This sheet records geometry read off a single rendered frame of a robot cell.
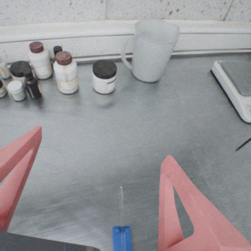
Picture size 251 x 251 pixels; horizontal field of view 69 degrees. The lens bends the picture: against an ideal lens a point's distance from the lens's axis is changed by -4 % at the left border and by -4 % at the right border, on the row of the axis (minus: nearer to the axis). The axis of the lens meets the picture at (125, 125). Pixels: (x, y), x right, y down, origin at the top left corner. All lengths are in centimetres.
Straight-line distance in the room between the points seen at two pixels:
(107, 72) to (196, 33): 39
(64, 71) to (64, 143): 18
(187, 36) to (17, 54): 56
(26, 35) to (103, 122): 33
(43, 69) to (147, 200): 45
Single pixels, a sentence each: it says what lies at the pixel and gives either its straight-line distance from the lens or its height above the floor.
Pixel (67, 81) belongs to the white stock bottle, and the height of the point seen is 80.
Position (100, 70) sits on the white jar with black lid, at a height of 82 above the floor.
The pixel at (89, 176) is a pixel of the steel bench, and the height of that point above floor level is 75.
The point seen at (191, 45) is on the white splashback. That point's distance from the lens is 79.
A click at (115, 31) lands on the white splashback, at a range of 64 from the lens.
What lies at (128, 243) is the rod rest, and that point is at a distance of 40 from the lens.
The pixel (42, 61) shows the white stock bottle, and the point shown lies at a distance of 59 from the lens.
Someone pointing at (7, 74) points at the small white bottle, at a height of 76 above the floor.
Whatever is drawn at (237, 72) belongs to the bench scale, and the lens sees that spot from 75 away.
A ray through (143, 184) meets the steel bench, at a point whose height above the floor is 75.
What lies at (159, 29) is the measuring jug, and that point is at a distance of 65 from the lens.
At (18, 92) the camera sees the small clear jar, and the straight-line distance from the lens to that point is 56.
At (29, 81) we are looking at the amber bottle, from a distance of 54.
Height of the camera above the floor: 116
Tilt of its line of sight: 55 degrees down
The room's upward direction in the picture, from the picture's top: 11 degrees clockwise
